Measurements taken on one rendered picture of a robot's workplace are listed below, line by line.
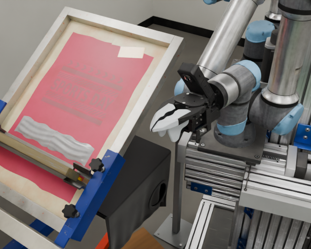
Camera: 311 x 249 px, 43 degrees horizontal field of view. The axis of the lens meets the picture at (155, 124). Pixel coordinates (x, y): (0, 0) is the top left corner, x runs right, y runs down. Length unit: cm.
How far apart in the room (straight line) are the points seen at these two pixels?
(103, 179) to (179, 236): 150
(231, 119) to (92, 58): 74
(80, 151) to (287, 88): 72
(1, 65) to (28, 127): 235
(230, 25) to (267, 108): 30
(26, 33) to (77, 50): 237
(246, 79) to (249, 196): 54
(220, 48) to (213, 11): 406
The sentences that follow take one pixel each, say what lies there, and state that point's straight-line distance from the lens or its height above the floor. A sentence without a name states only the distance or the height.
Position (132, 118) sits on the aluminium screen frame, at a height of 137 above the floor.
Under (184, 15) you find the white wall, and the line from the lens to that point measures 537.
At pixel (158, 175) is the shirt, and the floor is 89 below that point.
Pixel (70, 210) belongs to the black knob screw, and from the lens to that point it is 123.
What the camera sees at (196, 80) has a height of 174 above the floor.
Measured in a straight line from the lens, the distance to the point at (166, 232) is 272.
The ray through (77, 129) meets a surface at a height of 129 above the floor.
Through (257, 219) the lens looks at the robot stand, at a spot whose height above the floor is 70.
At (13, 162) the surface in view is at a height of 117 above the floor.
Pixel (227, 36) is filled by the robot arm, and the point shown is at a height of 171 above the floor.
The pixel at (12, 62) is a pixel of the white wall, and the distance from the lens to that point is 395.
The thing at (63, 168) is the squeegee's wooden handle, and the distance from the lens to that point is 129.
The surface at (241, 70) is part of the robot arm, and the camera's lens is 97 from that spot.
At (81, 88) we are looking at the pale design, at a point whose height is 137.
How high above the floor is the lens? 215
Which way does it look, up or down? 37 degrees down
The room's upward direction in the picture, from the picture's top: straight up
